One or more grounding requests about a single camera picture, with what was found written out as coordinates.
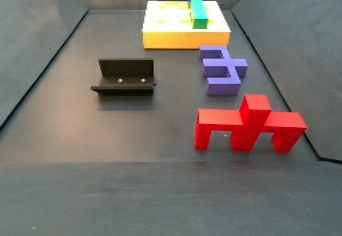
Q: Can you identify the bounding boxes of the red puzzle block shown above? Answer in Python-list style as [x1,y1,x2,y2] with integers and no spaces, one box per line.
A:
[195,94,307,153]

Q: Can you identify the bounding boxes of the green bar block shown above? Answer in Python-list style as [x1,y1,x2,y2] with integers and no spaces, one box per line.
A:
[190,0,208,29]

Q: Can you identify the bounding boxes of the purple puzzle block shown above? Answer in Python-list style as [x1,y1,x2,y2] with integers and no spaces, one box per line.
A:
[199,46,248,96]

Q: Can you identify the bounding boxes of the yellow puzzle board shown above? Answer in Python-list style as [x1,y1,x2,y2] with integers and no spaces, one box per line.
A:
[142,1,231,49]

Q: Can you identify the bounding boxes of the black angled bracket stand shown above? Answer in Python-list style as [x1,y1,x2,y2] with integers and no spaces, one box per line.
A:
[91,58,155,94]

